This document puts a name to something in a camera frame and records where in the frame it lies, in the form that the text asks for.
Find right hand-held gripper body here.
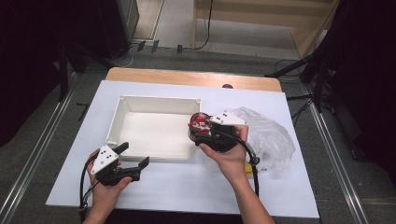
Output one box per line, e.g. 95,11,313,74
202,110,249,153

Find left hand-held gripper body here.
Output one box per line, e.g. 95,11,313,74
90,144,143,187

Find red round canister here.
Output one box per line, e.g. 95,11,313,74
188,111,213,134

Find white plastic bin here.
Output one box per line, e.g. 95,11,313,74
106,94,203,161

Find clear smiley plastic bag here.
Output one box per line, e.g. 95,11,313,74
232,106,296,175

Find person's left hand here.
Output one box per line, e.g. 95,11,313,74
86,148,134,213

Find person's right hand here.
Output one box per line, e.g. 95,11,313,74
199,125,250,185

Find white table mat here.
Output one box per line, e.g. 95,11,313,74
46,79,320,218

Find light wooden shelf unit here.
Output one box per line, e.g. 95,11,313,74
192,0,341,60

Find dark cabinet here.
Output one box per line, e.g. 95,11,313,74
92,0,140,60

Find left hand-held gripper cable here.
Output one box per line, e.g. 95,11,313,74
78,155,101,224

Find hand-held gripper cable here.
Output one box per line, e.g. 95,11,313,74
78,155,101,224
214,130,262,198

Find right hand-held gripper cable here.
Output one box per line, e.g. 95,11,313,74
214,130,262,198

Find metal floor rail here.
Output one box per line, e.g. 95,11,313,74
0,90,76,224
306,87,372,224

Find black floor cables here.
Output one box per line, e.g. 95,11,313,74
286,92,316,126

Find black stand post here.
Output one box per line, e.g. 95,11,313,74
312,62,328,114
58,43,70,103

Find black hanging cable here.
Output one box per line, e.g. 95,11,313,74
194,0,215,51

